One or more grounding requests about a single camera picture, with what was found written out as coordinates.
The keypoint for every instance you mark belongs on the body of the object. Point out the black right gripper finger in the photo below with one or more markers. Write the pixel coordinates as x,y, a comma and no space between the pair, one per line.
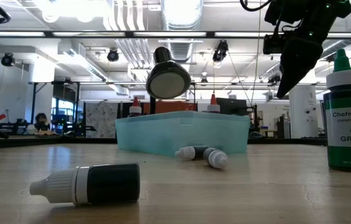
300,59

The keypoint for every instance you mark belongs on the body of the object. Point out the large green food coloring bottle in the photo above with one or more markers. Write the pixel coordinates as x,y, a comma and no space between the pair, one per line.
349,130

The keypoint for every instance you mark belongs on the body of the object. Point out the large orange food coloring bottle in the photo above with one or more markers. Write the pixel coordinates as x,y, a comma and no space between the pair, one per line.
213,108

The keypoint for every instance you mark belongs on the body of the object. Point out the large red food coloring bottle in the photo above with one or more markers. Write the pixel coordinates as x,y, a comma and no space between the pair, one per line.
135,110

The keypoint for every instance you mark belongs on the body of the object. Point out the small black dropper bottle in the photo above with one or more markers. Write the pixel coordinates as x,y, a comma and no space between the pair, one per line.
113,183

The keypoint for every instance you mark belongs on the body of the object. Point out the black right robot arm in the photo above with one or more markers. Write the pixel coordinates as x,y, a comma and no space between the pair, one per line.
284,11

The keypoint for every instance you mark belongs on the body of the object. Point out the white pillar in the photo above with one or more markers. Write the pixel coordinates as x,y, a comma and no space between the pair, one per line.
303,118

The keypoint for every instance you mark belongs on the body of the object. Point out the black monitor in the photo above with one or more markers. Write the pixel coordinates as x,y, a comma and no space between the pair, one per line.
234,105

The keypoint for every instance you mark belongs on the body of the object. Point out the small red dropper bottle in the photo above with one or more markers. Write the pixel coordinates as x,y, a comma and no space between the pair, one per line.
219,159

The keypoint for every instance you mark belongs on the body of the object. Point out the black desk lamp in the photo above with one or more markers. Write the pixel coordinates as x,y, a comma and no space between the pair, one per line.
167,71

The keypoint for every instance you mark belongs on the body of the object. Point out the orange partition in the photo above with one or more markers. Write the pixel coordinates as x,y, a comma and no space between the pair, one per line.
172,107

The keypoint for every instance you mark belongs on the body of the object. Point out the teal translucent plastic bin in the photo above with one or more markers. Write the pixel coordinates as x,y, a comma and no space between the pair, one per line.
163,133

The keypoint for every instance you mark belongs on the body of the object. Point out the black overhead crossbar with lights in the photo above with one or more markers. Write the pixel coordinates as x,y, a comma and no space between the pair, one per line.
129,34

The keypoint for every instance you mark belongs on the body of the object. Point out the marble pattern panel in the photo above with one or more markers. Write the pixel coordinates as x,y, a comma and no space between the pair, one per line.
101,119

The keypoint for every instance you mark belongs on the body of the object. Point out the person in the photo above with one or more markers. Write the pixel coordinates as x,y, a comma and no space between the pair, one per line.
41,119

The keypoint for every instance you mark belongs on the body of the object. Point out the black ceiling camera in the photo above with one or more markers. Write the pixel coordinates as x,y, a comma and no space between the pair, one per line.
272,79
7,59
112,56
329,58

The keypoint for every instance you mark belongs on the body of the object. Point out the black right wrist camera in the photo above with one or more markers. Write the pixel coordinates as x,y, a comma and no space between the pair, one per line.
273,45

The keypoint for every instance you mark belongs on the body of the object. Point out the black overhead camera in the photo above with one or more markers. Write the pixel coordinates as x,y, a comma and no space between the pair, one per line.
220,51

